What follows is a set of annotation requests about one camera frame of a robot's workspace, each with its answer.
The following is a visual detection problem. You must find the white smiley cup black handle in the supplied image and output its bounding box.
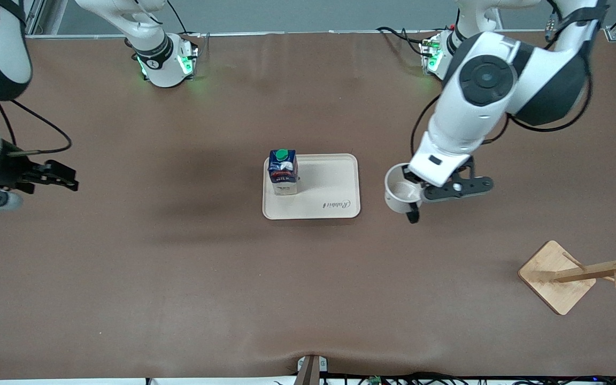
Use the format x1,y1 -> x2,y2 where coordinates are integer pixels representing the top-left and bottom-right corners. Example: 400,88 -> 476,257
384,163 -> 424,224

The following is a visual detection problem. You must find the blue milk carton green cap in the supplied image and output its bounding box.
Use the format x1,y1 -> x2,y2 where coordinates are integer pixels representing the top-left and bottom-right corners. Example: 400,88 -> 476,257
267,148 -> 299,196

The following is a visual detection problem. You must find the wooden cup rack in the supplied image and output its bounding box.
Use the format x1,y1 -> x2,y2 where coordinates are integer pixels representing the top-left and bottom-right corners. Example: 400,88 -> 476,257
518,238 -> 616,316

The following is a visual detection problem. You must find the cream plastic tray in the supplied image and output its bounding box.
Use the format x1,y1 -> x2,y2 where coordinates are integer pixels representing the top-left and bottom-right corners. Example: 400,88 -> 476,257
262,153 -> 361,220

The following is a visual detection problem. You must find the brown table cover mat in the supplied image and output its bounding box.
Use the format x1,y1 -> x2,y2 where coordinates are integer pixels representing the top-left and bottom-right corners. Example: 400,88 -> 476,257
0,31 -> 616,381

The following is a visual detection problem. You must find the black left base cable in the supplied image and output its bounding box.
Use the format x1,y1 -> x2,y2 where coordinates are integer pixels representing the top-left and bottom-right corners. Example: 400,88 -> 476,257
376,26 -> 430,58

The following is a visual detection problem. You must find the black base cable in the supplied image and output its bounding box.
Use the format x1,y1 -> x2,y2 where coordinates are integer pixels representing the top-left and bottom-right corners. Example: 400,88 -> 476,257
166,0 -> 210,53
376,26 -> 430,58

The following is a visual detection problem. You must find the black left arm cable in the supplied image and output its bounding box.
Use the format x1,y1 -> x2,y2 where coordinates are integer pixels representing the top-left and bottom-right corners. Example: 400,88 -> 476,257
411,0 -> 610,161

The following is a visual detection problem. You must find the metal table edge bracket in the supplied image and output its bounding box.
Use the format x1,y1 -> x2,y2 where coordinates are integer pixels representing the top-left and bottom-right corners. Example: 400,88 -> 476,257
297,355 -> 328,385

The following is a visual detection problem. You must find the black right base cable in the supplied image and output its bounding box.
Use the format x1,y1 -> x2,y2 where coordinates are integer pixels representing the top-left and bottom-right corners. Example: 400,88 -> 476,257
166,0 -> 210,53

